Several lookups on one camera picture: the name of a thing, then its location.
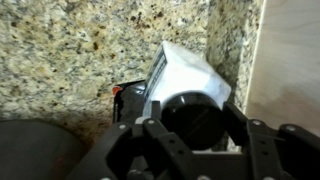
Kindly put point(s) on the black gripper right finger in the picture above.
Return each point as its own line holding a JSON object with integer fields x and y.
{"x": 273, "y": 150}

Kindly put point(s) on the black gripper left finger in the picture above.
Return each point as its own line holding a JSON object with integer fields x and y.
{"x": 160, "y": 146}

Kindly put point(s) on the white bottle black cap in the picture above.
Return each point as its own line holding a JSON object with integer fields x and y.
{"x": 186, "y": 83}

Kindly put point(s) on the black coffee maker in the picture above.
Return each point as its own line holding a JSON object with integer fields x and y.
{"x": 128, "y": 101}

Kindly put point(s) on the tall light wood panel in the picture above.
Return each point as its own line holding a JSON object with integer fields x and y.
{"x": 290, "y": 56}

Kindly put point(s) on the black air fryer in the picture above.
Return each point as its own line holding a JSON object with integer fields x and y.
{"x": 33, "y": 150}

